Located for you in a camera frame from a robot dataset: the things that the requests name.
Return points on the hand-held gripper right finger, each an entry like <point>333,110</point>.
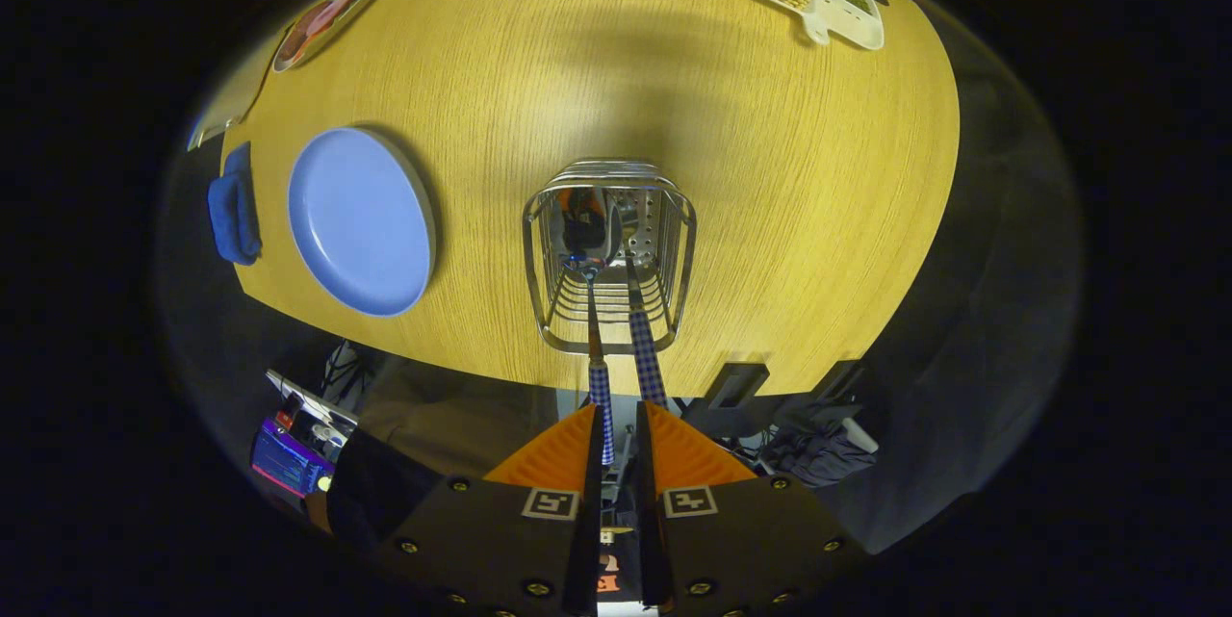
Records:
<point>650,540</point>

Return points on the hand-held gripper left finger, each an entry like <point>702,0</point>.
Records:
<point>589,521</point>

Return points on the person's leg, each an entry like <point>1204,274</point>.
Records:
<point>452,424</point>

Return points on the black table clamp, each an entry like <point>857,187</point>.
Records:
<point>833,386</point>
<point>736,396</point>

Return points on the dark grey bag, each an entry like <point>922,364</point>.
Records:
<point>813,458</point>

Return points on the lit computer screen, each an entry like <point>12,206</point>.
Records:
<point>289,463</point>

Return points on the blue round plate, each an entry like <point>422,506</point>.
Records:
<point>356,222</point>

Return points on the blue folded cloth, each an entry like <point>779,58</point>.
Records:
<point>234,213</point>

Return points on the white oval food plate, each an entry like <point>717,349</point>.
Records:
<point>285,62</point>

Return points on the white toaster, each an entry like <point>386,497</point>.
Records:
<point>236,97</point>

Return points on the pink ham slice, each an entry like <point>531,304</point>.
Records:
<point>329,12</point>

